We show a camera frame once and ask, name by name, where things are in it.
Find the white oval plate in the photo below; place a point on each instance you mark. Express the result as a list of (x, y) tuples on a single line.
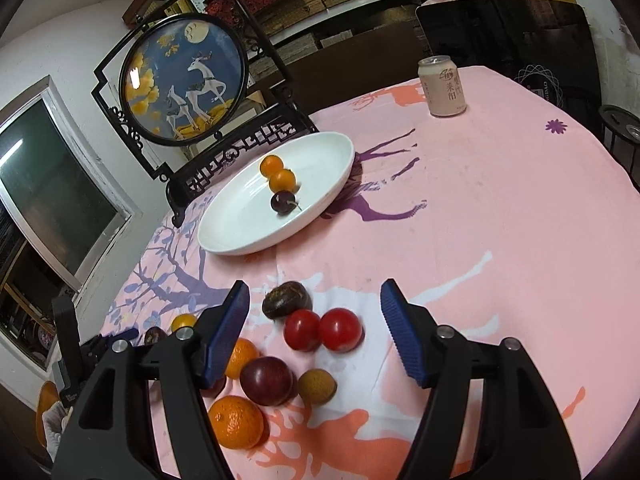
[(310, 160)]

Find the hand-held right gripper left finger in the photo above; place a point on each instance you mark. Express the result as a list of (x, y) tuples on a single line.
[(225, 340)]

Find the small orange kumquat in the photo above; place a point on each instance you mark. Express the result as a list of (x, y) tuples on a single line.
[(271, 165), (283, 181)]

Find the yellow orange round fruit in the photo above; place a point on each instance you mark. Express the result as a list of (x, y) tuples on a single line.
[(182, 322)]

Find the dark purple plum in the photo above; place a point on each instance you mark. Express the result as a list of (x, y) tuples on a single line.
[(265, 380), (217, 390)]

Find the tan longan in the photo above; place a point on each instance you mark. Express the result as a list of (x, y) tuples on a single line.
[(317, 386)]

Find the window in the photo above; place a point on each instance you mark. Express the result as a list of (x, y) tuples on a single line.
[(50, 180)]

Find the large mandarin orange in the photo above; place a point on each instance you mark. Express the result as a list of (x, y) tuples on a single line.
[(236, 422)]

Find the person's left hand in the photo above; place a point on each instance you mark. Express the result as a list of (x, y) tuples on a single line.
[(55, 420)]

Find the orange rounded object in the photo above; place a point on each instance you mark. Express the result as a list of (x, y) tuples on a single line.
[(44, 397)]

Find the pink printed tablecloth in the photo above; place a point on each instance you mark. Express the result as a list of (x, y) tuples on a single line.
[(475, 210)]

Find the round deer picture screen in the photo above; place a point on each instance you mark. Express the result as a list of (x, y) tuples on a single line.
[(165, 75)]

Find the pink drink can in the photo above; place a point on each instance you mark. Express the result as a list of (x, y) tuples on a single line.
[(442, 87)]

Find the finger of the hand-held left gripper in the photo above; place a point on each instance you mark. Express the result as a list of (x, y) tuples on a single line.
[(125, 334)]

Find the black chair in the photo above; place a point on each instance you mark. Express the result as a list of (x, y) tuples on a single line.
[(525, 35)]

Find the black round container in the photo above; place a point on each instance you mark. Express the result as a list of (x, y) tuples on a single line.
[(622, 135)]

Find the small round orange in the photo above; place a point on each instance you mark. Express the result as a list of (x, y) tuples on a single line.
[(244, 357)]

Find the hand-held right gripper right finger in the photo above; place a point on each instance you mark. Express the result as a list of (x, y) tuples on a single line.
[(400, 330)]

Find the dark brown date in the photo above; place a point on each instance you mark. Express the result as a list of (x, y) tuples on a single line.
[(155, 335)]

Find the small dark plum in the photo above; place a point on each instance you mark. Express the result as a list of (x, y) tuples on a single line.
[(282, 202)]

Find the red cherry tomato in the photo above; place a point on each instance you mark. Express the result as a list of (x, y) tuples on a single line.
[(340, 329), (301, 329)]

